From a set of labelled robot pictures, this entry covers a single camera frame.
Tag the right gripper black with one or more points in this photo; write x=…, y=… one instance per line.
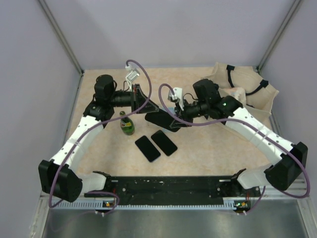
x=182, y=114

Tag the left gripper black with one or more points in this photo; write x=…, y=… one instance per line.
x=137, y=99

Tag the bare black phone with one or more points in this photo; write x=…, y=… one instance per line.
x=164, y=143
x=147, y=148

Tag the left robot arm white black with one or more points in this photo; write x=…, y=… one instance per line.
x=57, y=175

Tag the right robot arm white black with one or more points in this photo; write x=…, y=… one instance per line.
x=287, y=160

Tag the green glass bottle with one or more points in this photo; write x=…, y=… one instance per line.
x=127, y=126

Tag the pink white item in bag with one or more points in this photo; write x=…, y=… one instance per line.
x=238, y=93

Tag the beige canvas tote bag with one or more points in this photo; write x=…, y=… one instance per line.
x=259, y=92

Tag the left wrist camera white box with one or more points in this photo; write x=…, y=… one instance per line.
x=132, y=73

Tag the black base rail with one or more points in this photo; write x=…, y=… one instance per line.
x=177, y=190

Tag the white slotted cable duct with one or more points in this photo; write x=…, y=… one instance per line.
x=108, y=203

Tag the left aluminium frame post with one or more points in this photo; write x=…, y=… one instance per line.
x=60, y=35

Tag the aluminium frame post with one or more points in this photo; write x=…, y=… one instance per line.
x=60, y=35
x=295, y=6

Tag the right aluminium frame post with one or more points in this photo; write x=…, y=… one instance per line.
x=295, y=6

